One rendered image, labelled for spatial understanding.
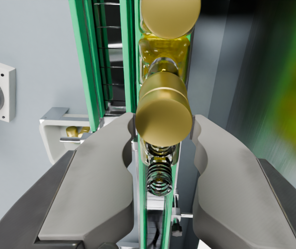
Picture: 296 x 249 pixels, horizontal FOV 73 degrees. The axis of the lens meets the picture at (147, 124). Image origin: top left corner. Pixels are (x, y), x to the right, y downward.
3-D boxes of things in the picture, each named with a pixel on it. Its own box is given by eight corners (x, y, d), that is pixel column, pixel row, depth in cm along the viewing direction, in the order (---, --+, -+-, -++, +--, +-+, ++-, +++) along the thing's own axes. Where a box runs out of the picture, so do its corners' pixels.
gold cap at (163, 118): (184, 115, 16) (190, 149, 12) (140, 113, 16) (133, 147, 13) (189, 71, 14) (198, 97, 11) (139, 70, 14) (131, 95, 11)
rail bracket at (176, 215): (191, 196, 62) (197, 239, 51) (169, 194, 62) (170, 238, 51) (192, 187, 60) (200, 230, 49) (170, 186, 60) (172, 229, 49)
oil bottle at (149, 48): (176, 53, 39) (188, 98, 21) (148, 53, 40) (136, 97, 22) (178, 21, 37) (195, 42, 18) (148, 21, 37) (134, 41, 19)
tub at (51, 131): (125, 153, 70) (120, 171, 63) (63, 150, 71) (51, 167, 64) (122, 109, 61) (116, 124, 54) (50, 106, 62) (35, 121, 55)
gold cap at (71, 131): (70, 136, 66) (67, 125, 64) (81, 137, 66) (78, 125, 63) (66, 143, 63) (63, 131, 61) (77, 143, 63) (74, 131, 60)
